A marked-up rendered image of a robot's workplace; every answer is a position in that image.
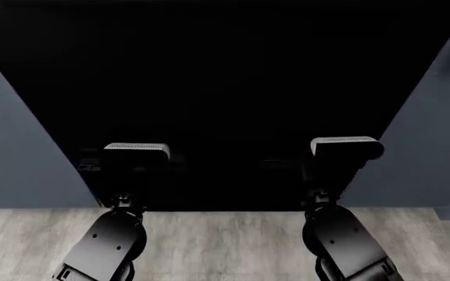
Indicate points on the blue-grey cabinet front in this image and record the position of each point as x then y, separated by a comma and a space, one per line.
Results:
18, 152
424, 140

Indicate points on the grey-topped right wrist camera box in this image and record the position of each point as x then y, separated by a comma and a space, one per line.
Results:
346, 147

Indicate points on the grey-topped left wrist camera box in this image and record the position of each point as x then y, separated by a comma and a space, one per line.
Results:
137, 150

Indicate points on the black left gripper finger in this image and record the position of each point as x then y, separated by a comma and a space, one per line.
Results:
177, 162
89, 164

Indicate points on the grey-topped wrist camera box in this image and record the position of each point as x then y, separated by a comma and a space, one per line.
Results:
346, 147
137, 150

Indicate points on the black dishwasher door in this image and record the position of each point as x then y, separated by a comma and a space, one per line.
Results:
225, 87

